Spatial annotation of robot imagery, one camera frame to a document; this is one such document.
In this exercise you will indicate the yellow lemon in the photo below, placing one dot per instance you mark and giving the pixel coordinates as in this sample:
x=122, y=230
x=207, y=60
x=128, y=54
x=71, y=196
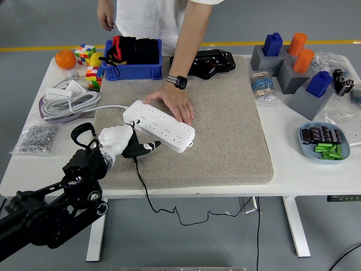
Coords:
x=96, y=59

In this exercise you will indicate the blue square peg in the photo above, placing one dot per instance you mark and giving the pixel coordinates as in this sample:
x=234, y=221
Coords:
x=319, y=84
x=273, y=45

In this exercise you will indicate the bag of blue parts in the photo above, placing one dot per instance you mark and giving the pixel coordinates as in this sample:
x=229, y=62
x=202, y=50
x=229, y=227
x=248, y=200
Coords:
x=356, y=96

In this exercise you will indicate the black plug adapter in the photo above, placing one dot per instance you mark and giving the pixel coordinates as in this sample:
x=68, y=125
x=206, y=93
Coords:
x=131, y=150

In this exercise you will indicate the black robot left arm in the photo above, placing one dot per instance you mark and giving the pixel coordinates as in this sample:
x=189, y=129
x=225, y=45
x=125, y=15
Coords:
x=84, y=168

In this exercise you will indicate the silver box under table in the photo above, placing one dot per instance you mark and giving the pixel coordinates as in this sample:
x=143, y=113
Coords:
x=248, y=205

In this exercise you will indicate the table control panel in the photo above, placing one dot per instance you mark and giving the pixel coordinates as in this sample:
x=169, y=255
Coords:
x=344, y=198

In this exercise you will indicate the black device housing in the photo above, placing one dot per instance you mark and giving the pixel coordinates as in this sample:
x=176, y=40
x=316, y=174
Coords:
x=217, y=63

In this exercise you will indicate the white power strip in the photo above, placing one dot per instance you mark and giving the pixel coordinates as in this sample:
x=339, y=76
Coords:
x=166, y=130

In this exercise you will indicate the clear bag of resistors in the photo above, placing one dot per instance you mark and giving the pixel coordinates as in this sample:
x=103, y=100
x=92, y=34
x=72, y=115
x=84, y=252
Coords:
x=262, y=86

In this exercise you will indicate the white flat box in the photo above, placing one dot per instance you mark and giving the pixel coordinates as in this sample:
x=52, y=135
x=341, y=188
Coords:
x=57, y=93

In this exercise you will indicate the orange cylinder peg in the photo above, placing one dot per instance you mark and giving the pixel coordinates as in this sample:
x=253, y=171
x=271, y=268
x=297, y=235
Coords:
x=303, y=60
x=297, y=43

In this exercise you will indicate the black wrist watch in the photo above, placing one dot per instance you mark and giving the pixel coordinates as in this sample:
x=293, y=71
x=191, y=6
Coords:
x=180, y=82

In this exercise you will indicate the white round plug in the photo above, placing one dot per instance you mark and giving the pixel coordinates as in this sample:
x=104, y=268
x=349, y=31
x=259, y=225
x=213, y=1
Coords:
x=73, y=74

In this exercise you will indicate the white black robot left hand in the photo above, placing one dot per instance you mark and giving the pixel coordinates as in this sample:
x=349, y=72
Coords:
x=115, y=138

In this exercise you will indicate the black capacitor cluster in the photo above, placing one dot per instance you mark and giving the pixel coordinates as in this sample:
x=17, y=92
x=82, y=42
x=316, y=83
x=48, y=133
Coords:
x=342, y=83

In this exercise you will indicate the grey block holder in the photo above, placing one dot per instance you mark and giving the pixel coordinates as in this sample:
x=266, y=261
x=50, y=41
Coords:
x=260, y=63
x=307, y=105
x=290, y=80

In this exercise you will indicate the person's right hand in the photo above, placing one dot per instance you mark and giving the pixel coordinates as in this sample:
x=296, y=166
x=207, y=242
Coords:
x=105, y=17

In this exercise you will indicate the black red fabric bundle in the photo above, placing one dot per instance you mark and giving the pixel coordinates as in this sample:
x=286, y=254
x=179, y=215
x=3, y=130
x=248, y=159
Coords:
x=122, y=46

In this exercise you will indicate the white table leg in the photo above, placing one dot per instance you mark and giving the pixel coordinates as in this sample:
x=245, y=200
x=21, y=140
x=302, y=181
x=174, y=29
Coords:
x=296, y=226
x=97, y=231

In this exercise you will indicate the person's left hand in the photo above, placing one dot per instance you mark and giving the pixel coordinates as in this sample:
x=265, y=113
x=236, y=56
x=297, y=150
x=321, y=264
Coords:
x=176, y=101

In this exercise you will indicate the grey-brown mat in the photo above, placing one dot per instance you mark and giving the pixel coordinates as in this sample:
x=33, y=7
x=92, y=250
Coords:
x=211, y=135

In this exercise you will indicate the blue plastic bin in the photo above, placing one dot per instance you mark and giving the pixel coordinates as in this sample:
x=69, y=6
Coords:
x=135, y=72

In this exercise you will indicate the light blue dish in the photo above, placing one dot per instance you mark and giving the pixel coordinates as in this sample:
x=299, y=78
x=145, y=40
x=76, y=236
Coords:
x=307, y=152

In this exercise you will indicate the person's left forearm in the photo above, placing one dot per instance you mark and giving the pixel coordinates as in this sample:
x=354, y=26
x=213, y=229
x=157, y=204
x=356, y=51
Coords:
x=189, y=42

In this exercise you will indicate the clear bag of screws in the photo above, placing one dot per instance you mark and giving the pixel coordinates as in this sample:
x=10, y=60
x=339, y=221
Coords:
x=35, y=138

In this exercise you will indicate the person's right forearm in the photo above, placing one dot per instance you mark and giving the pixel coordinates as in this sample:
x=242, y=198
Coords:
x=105, y=2

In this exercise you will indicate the black foam stack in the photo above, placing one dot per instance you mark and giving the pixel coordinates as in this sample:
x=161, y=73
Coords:
x=146, y=50

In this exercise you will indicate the clear plastic bag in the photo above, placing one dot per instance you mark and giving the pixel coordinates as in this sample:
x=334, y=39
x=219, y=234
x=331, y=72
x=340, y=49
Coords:
x=330, y=59

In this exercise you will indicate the orange fruit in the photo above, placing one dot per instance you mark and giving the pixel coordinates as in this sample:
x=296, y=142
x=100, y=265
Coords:
x=65, y=60

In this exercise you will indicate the colourful puzzle cube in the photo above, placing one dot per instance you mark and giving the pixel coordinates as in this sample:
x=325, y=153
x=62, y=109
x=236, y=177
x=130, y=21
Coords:
x=84, y=53
x=94, y=77

